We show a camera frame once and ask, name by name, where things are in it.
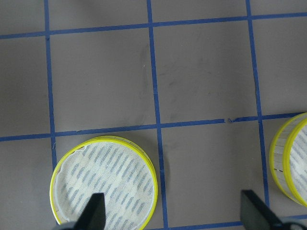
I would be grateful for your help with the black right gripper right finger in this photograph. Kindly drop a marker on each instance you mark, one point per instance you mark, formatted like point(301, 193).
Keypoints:
point(255, 215)

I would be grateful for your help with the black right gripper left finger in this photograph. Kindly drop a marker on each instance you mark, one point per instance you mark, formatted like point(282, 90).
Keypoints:
point(93, 216)

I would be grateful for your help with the yellow bamboo steamer basket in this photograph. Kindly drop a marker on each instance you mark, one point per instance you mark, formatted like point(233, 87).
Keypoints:
point(111, 165)

